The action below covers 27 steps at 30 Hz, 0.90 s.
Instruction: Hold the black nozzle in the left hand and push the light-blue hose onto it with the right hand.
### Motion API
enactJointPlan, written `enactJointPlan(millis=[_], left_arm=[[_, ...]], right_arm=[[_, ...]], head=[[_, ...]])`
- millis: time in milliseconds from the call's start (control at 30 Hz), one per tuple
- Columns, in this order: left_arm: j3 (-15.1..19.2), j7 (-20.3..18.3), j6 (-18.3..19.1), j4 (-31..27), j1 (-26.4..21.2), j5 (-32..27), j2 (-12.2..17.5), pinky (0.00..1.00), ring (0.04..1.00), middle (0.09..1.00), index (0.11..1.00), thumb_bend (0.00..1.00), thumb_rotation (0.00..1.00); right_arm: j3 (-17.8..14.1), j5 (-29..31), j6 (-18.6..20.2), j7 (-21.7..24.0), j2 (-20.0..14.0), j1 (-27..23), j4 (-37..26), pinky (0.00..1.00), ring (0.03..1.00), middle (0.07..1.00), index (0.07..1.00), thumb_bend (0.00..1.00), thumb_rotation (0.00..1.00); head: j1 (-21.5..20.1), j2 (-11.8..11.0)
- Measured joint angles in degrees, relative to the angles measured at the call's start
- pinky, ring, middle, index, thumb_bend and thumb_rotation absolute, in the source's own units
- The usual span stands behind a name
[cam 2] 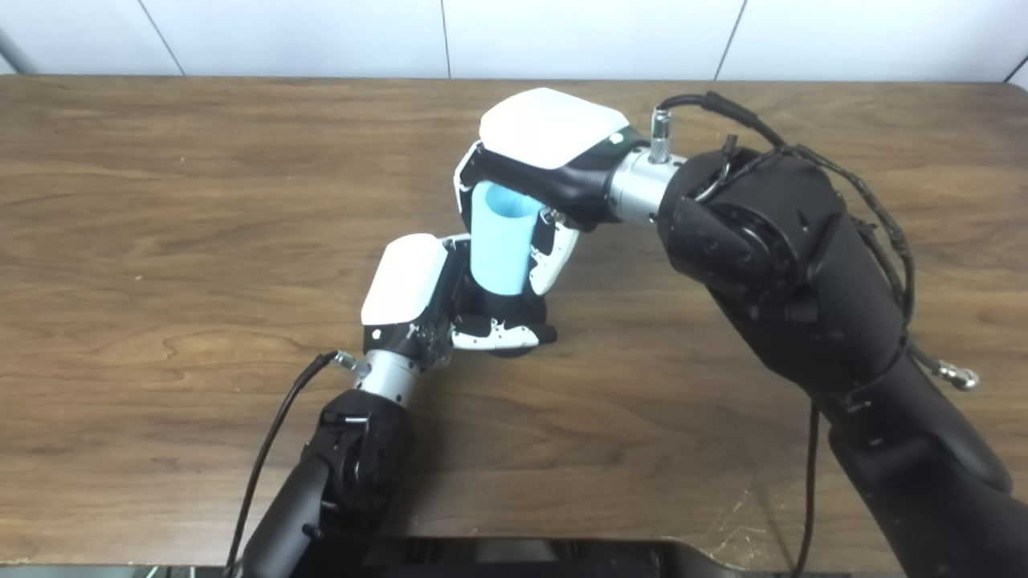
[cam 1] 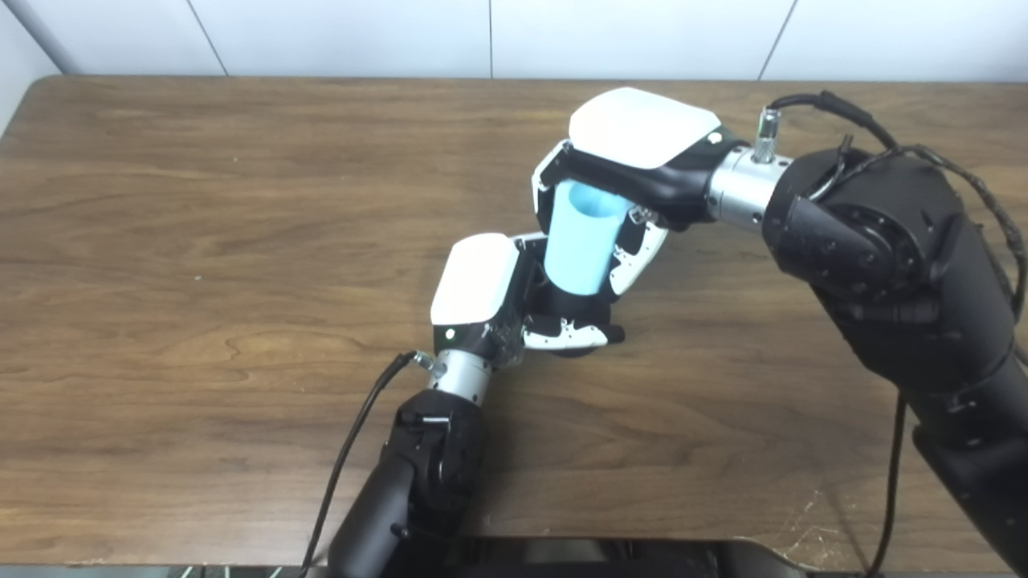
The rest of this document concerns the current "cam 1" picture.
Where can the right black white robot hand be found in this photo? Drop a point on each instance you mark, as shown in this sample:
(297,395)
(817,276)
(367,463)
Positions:
(642,128)

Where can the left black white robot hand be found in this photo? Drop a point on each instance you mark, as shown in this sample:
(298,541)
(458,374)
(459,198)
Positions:
(474,281)

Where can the black flared nozzle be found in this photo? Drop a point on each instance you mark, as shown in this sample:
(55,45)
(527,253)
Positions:
(574,309)

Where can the light blue cylinder cup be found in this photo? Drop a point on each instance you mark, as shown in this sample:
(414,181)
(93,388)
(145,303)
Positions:
(578,241)

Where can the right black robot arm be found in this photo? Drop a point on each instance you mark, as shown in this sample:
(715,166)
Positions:
(899,265)

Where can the grey corner post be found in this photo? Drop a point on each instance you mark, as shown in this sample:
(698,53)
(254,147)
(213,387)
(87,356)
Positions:
(40,36)

